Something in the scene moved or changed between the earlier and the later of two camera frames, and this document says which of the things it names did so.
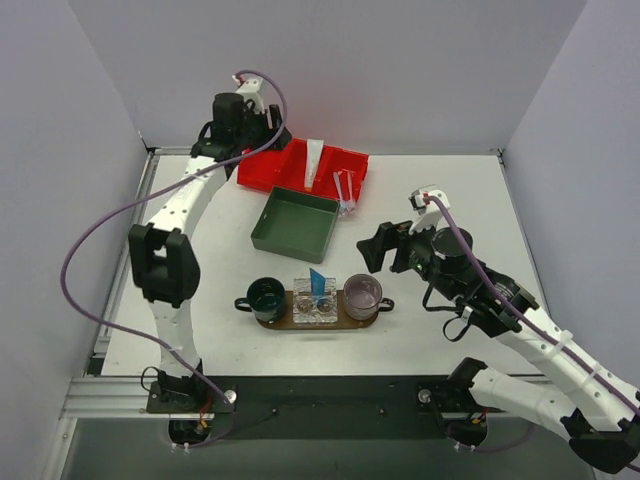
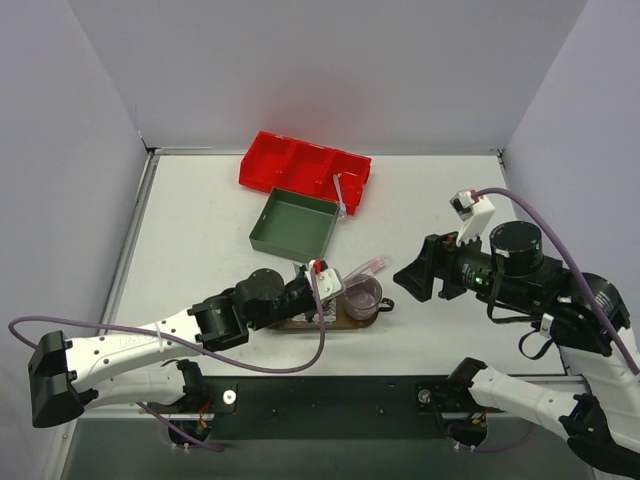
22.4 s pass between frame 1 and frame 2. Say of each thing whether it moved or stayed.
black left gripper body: moved
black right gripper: moved
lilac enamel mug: stayed
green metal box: stayed
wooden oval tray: stayed
